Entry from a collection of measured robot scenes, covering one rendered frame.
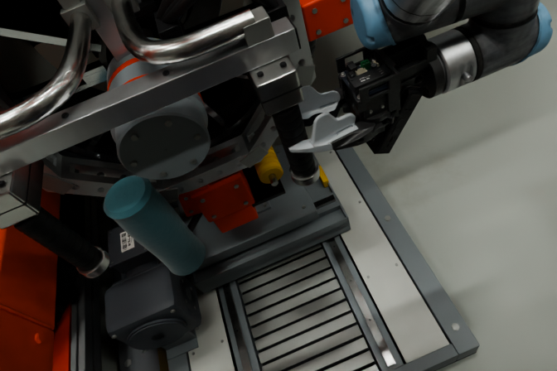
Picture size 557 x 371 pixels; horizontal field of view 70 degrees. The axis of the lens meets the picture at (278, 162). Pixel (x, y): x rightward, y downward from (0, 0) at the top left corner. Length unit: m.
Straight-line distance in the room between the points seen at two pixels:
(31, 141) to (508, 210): 1.31
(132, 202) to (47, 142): 0.24
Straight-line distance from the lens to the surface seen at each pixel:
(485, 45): 0.58
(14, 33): 0.78
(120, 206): 0.72
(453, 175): 1.51
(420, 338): 1.19
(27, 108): 0.49
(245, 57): 0.46
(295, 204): 1.21
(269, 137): 0.82
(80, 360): 1.24
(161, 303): 1.00
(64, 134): 0.50
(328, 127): 0.51
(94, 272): 0.65
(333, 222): 1.25
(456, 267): 1.35
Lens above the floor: 1.23
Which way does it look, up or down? 50 degrees down
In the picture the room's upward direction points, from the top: 22 degrees counter-clockwise
